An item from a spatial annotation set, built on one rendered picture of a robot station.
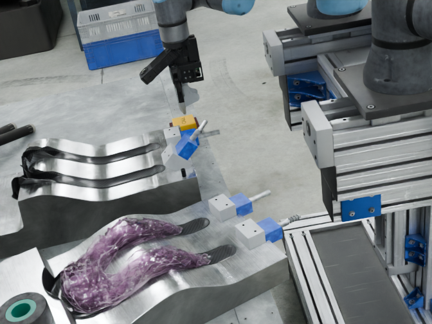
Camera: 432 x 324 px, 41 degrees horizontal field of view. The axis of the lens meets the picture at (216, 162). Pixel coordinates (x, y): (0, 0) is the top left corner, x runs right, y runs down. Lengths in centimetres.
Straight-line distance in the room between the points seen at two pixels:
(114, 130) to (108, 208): 50
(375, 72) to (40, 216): 74
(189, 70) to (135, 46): 304
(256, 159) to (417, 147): 182
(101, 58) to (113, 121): 280
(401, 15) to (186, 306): 63
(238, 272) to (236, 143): 215
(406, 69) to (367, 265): 98
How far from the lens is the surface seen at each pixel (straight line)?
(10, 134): 178
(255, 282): 105
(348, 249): 206
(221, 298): 103
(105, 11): 486
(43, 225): 129
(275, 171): 288
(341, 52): 163
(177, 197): 127
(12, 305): 98
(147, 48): 456
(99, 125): 178
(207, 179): 140
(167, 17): 147
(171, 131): 139
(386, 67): 117
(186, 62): 153
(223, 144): 317
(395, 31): 114
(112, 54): 457
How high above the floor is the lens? 155
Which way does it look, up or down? 31 degrees down
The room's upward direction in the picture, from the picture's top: 10 degrees counter-clockwise
